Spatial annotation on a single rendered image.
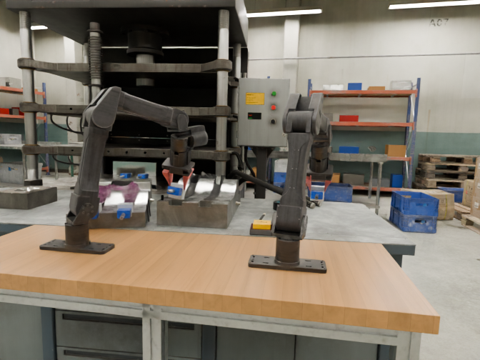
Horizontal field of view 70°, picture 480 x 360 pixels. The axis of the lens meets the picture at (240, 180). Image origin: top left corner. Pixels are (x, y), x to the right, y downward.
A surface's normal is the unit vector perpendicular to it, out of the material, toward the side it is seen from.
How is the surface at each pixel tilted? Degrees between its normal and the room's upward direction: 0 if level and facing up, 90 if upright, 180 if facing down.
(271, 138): 90
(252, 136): 90
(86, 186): 77
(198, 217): 90
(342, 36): 90
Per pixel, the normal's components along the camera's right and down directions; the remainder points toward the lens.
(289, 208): -0.38, -0.14
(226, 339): -0.10, 0.12
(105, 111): 0.64, 0.11
